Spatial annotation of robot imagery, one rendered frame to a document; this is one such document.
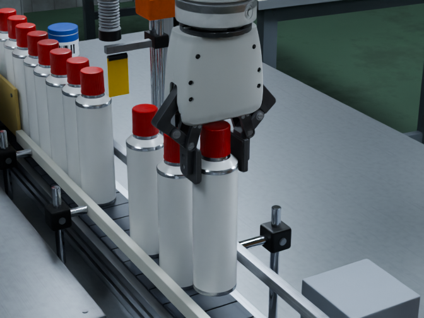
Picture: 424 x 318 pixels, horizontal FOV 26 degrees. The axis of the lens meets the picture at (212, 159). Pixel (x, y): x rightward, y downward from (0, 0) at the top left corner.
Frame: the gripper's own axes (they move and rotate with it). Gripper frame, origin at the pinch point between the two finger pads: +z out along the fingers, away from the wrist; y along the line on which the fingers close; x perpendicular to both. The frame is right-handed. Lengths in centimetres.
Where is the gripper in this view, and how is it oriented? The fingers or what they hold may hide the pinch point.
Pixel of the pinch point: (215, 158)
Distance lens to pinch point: 101.2
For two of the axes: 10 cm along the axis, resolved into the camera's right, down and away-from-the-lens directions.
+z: 0.0, 9.1, 4.1
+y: -8.7, 2.1, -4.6
